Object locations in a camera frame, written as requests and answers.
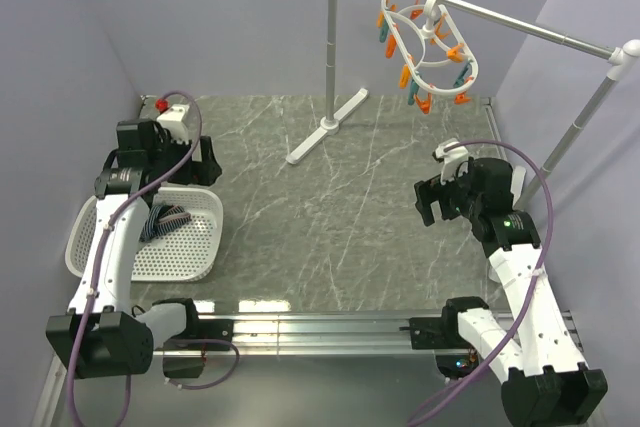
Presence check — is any white metal drying rack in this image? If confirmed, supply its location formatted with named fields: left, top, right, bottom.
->
left=285, top=0, right=640, bottom=208

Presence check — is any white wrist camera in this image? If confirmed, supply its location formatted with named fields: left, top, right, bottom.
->
left=155, top=99, right=190, bottom=144
left=433, top=138, right=469, bottom=184

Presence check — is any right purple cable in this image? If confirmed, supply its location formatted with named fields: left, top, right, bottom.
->
left=405, top=140, right=555, bottom=427

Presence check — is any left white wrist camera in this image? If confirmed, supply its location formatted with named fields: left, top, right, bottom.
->
left=155, top=99, right=190, bottom=144

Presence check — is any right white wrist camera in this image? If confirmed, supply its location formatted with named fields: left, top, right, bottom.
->
left=433, top=138, right=469, bottom=184

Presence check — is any white oval clip hanger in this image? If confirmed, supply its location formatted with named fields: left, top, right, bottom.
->
left=377, top=0, right=479, bottom=114

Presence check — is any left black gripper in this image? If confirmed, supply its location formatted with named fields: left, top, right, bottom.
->
left=148, top=131, right=221, bottom=186

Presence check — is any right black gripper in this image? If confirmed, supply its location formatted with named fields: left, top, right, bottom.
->
left=414, top=159, right=483, bottom=225

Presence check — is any aluminium mounting rail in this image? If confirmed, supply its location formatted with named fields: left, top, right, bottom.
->
left=149, top=310, right=585, bottom=356

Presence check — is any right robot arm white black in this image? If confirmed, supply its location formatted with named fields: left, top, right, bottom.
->
left=414, top=157, right=608, bottom=426

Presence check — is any white perforated laundry basket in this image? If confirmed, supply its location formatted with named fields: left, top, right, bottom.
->
left=64, top=186, right=224, bottom=283

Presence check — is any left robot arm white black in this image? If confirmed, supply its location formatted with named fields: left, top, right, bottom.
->
left=45, top=119, right=222, bottom=379

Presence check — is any navy striped underwear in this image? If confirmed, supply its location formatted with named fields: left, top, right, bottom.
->
left=139, top=204, right=192, bottom=243

